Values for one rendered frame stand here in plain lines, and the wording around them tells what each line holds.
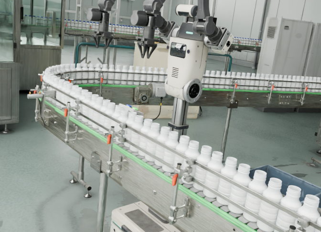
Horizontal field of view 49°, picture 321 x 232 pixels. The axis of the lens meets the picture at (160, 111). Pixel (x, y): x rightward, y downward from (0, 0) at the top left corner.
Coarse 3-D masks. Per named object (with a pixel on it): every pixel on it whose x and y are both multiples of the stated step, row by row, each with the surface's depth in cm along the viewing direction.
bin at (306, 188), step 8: (256, 168) 173; (264, 168) 178; (272, 168) 178; (272, 176) 178; (280, 176) 175; (288, 176) 171; (288, 184) 172; (296, 184) 168; (304, 184) 165; (312, 184) 162; (304, 192) 166; (312, 192) 163; (320, 192) 160; (304, 200) 145; (320, 200) 156
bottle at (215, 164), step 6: (216, 156) 124; (222, 156) 125; (210, 162) 126; (216, 162) 125; (216, 168) 124; (210, 174) 125; (210, 180) 126; (216, 180) 125; (210, 186) 126; (216, 186) 126; (204, 192) 128; (210, 192) 126; (210, 198) 127
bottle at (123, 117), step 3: (120, 111) 169; (123, 111) 167; (126, 111) 168; (120, 114) 169; (123, 114) 168; (126, 114) 168; (120, 117) 168; (123, 117) 168; (126, 117) 168; (120, 120) 168; (123, 120) 167; (126, 120) 168; (117, 123) 170; (117, 126) 170; (117, 129) 170; (120, 129) 168; (123, 129) 168; (120, 135) 169; (123, 135) 169; (117, 138) 171; (117, 141) 171
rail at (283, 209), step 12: (72, 96) 204; (132, 144) 160; (156, 156) 148; (204, 168) 126; (192, 180) 132; (228, 180) 118; (216, 192) 123; (252, 192) 111; (276, 204) 105; (276, 228) 106
